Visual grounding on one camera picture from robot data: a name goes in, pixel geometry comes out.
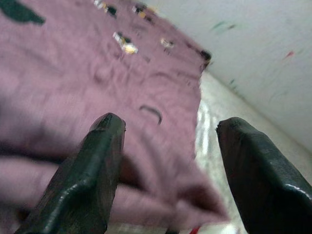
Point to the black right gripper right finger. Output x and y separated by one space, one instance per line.
263 180

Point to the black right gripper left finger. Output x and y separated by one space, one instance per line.
80 182

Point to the white quilted mattress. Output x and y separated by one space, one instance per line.
212 136

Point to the pink cartoon mouse blanket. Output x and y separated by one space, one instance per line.
85 85

